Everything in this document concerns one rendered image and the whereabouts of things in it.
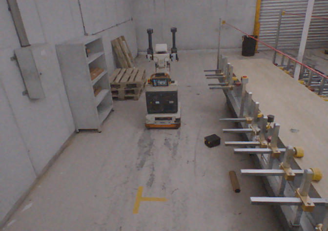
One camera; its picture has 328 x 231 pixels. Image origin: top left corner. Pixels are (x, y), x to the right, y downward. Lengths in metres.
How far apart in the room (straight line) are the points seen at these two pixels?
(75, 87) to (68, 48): 0.63
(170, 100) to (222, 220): 2.04
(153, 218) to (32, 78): 2.12
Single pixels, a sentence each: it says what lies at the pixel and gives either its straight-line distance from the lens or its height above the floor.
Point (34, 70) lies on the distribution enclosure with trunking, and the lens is 3.11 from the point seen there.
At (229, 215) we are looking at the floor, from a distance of 2.73.
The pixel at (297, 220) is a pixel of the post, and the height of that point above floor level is 0.76.
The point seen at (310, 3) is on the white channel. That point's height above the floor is 1.93.
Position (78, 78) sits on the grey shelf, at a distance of 3.93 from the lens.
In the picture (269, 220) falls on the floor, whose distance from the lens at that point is 2.80.
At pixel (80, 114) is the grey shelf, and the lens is 4.19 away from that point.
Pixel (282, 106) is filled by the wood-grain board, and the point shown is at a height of 0.90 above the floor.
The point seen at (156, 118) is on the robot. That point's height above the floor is 0.24.
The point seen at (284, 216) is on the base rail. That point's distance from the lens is 1.91.
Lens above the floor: 2.07
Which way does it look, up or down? 25 degrees down
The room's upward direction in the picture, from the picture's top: 3 degrees counter-clockwise
